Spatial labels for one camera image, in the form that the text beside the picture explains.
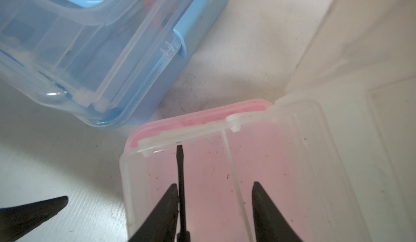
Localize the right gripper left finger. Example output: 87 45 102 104
129 184 179 242

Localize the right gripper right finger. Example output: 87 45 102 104
251 181 302 242

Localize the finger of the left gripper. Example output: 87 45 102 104
1 196 69 242

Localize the pink toolbox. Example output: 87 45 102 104
120 0 416 242

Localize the blue toolbox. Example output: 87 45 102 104
1 0 228 128

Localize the red small screwdriver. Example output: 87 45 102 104
176 145 191 242

